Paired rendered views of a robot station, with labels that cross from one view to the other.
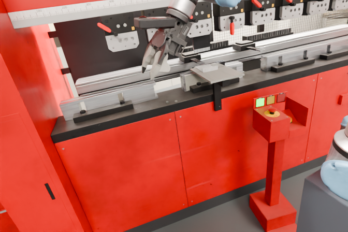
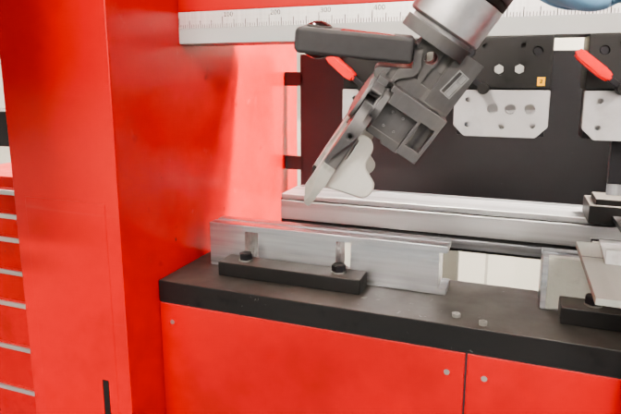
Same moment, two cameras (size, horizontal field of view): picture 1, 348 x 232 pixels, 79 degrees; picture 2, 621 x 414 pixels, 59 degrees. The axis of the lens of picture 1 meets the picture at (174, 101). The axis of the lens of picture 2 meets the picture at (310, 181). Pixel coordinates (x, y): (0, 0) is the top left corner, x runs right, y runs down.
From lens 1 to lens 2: 0.33 m
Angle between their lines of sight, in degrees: 36
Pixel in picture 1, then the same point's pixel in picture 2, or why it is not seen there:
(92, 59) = not seen: hidden behind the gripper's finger
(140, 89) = (397, 251)
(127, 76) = (403, 212)
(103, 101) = (299, 249)
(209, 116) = not seen: outside the picture
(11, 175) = (60, 329)
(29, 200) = (71, 400)
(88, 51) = not seen: hidden behind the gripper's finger
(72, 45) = (323, 109)
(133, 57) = (458, 170)
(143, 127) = (360, 358)
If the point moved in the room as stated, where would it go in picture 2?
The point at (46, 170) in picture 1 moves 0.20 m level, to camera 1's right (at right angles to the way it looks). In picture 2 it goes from (114, 349) to (187, 383)
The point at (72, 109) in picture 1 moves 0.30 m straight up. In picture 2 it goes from (231, 241) to (226, 98)
